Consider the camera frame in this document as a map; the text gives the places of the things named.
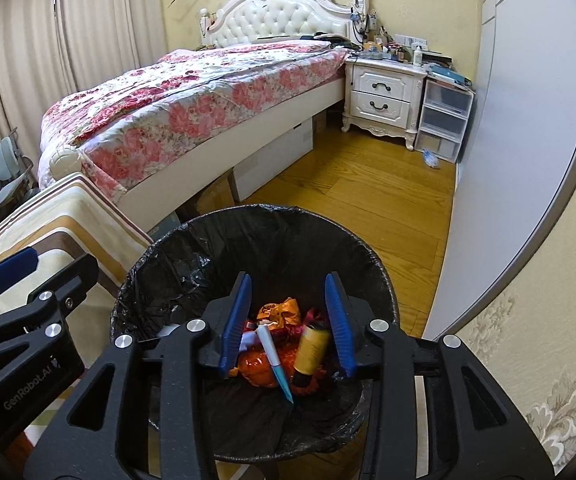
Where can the white wardrobe door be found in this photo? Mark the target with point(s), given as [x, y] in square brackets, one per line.
[518, 160]

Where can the pile of books and papers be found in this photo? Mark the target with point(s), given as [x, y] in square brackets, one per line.
[448, 67]

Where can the brown cardboard box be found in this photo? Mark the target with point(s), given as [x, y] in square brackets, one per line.
[215, 195]

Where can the nightstand clutter pile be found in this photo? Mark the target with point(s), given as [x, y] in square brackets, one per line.
[383, 45]

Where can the crumpled clear plastic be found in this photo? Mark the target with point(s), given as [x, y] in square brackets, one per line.
[430, 157]

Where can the white tufted headboard bed frame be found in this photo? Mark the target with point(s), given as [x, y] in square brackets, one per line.
[278, 15]

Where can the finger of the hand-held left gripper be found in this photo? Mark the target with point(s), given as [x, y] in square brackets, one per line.
[10, 265]
[75, 280]

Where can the beige curtains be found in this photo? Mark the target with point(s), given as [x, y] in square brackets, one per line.
[68, 35]

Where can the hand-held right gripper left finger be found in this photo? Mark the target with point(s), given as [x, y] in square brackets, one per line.
[235, 325]

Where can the white storage box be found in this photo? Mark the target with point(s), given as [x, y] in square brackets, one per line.
[278, 155]

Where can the orange printed plastic wrapper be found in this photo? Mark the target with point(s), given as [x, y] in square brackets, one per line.
[280, 317]

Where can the striped blanket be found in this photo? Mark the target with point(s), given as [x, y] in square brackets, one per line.
[68, 220]

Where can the clear plastic drawer unit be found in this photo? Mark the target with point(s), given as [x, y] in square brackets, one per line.
[443, 110]

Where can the trash bin with black bag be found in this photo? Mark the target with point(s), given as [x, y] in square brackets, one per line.
[268, 245]

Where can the light blue desk chair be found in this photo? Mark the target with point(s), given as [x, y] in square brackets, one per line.
[8, 160]

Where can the blue and white tube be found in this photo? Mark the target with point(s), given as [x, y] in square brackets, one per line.
[274, 355]

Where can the white nightstand with drawers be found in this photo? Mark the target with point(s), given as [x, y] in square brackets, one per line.
[383, 90]

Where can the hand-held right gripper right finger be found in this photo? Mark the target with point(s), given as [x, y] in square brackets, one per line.
[340, 325]

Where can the yellow bottle with black cap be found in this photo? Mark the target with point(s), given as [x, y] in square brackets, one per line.
[310, 352]

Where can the floral pink bedspread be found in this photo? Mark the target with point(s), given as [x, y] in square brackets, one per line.
[168, 105]

